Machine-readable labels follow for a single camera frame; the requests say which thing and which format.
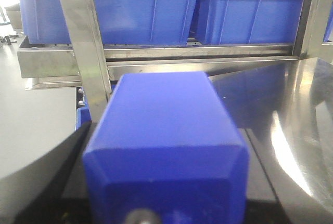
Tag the stainless steel shelf rack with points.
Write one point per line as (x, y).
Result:
(88, 63)

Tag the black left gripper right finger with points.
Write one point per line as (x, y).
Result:
(273, 197)

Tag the blue bin right on shelf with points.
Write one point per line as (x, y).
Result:
(247, 21)

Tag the blue bin on shelf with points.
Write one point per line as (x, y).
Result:
(247, 21)
(122, 22)

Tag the blue bin below shelf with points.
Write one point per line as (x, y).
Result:
(82, 116)

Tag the blue bin left on shelf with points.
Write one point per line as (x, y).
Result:
(122, 22)

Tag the blue plastic bottle part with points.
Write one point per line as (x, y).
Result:
(166, 145)

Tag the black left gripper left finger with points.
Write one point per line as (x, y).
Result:
(43, 180)

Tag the far right blue bin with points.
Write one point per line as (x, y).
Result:
(328, 27)

